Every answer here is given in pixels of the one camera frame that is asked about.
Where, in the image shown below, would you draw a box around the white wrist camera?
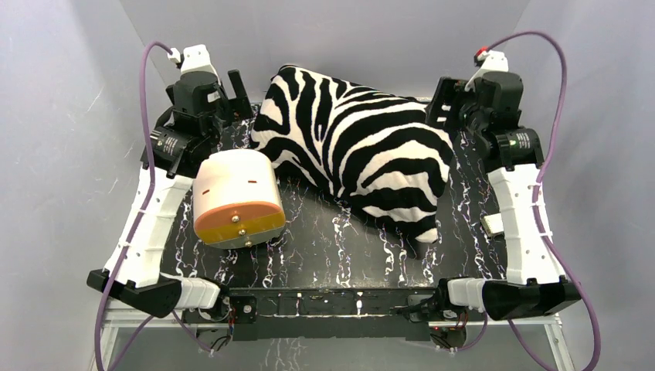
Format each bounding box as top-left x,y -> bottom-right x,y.
168,44 -> 219,77
464,47 -> 509,92

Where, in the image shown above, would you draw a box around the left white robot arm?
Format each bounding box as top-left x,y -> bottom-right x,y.
87,69 -> 253,322

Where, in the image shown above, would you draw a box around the zebra and grey pillowcase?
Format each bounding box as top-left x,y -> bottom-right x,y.
250,64 -> 455,243

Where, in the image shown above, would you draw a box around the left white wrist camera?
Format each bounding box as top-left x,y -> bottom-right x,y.
168,44 -> 219,77

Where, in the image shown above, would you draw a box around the black front mounting rail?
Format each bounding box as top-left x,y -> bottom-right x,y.
229,288 -> 456,341

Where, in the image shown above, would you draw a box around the cream and orange cylindrical container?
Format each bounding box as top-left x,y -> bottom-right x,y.
192,149 -> 286,250

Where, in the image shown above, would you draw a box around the white tag card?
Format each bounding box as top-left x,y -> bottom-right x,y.
482,213 -> 504,238

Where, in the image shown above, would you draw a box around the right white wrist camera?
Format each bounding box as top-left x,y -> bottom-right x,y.
464,47 -> 509,92

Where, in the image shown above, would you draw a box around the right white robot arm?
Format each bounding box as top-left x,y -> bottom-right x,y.
426,71 -> 581,321

